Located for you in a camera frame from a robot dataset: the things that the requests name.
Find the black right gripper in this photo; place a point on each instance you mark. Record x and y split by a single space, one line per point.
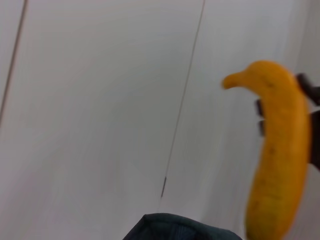
315 140

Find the yellow banana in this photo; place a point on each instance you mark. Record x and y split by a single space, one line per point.
282 150

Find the dark teal insulated lunch bag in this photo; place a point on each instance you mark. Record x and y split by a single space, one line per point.
175 230

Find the white partition panel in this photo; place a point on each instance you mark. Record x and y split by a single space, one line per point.
225 37
6 37
100 100

